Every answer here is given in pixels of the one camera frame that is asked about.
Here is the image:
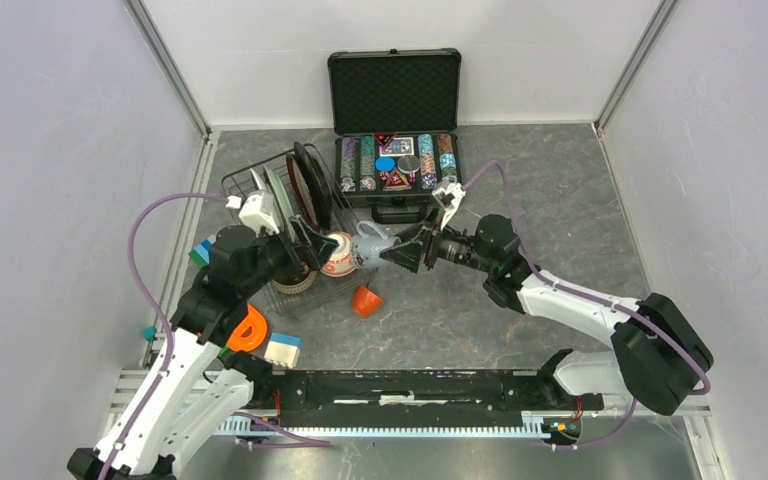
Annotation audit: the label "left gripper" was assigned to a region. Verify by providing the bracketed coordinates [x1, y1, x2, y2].
[239, 214, 336, 298]

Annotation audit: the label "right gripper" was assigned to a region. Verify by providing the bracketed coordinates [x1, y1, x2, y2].
[379, 204, 495, 275]

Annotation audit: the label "tan ceramic bowl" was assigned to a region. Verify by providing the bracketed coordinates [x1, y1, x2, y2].
[321, 231, 356, 278]

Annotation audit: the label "white mug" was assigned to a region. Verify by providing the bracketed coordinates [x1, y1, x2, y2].
[351, 220, 398, 270]

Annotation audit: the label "mint green flower plate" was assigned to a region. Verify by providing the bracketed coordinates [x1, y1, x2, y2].
[263, 167, 297, 242]

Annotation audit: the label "dark brown bottom plate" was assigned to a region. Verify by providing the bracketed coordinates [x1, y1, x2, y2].
[294, 142, 333, 230]

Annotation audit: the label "orange small cup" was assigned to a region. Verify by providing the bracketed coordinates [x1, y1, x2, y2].
[352, 285, 383, 318]

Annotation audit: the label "red rim beige plate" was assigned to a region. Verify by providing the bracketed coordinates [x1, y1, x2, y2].
[285, 153, 321, 231]

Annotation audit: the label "white plate teal rim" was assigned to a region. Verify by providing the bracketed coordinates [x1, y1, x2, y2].
[250, 168, 270, 193]

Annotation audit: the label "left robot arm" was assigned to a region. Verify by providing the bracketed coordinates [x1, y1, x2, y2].
[67, 217, 338, 479]

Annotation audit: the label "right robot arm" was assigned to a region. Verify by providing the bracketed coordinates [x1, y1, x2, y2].
[376, 214, 714, 416]

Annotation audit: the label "dark patterned bowl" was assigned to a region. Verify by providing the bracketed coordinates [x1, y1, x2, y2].
[271, 266, 318, 295]

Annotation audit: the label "silver round dealer button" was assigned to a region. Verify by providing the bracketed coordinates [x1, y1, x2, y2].
[396, 155, 421, 174]

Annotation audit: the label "blue round chip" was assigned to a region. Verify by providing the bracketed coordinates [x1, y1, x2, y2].
[374, 156, 396, 173]

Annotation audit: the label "blue white toy block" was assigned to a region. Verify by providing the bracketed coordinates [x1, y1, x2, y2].
[263, 332, 302, 369]

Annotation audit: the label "orange tape dispenser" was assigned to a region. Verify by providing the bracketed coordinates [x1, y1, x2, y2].
[226, 304, 269, 353]

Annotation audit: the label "blue green stacked blocks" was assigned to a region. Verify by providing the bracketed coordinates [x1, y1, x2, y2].
[188, 235, 216, 268]

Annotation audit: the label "black poker chip case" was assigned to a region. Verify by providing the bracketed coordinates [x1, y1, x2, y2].
[327, 48, 463, 224]

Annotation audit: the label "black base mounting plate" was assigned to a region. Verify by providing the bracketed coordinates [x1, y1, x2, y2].
[243, 370, 604, 427]

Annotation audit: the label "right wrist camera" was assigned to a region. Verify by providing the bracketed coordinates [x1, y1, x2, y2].
[431, 179, 466, 231]

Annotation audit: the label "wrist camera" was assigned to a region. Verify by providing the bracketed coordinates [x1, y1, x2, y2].
[225, 190, 283, 237]
[431, 179, 466, 231]

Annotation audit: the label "black wire dish rack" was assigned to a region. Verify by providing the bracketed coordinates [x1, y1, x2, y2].
[220, 142, 377, 317]

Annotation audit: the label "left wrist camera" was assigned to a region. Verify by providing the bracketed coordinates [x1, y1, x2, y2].
[225, 190, 283, 237]

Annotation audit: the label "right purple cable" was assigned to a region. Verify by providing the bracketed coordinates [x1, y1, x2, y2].
[460, 160, 713, 452]

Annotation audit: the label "purple cable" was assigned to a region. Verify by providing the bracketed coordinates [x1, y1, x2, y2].
[460, 160, 713, 452]
[95, 192, 331, 480]

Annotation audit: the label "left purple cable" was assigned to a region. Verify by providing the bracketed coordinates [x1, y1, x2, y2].
[95, 192, 331, 480]

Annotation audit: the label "white cable duct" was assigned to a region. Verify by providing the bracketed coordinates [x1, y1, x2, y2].
[213, 415, 551, 440]

